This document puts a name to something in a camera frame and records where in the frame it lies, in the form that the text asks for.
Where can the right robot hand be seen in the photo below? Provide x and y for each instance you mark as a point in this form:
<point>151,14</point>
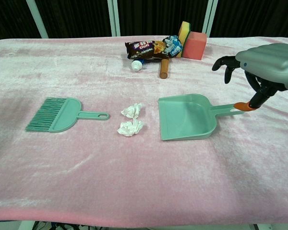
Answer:
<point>266,64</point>

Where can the teal plastic dustpan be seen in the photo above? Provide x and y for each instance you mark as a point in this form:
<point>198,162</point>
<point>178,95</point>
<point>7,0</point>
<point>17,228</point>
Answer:
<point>182,119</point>

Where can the white tissue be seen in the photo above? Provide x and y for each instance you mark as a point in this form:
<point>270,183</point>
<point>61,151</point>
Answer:
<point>132,110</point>
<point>129,128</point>

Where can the teal hand broom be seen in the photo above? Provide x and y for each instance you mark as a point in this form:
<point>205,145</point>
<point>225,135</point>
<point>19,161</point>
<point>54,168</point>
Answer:
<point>67,115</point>

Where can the pink sponge block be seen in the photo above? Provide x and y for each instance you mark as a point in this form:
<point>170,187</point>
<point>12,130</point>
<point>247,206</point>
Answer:
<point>194,45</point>

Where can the yellow green sponge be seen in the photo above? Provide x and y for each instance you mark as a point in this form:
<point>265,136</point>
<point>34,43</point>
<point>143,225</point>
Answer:
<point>183,30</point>

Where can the blue white snack packet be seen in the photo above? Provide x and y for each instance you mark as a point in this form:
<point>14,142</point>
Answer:
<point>171,45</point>

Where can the brown wooden cylinder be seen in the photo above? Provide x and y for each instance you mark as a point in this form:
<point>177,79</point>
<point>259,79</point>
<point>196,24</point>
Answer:
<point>163,69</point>

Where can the brown snack packet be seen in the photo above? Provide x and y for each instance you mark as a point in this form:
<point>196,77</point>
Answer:
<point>139,49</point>

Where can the pink plush blanket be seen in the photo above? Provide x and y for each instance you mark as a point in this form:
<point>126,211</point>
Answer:
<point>134,179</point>

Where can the black pleated curtain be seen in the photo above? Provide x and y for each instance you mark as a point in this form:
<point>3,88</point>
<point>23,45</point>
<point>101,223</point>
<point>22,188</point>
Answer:
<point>74,16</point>

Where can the pale green frame post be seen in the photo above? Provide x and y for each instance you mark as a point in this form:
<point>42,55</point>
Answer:
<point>37,19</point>
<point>114,19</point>
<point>210,16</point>

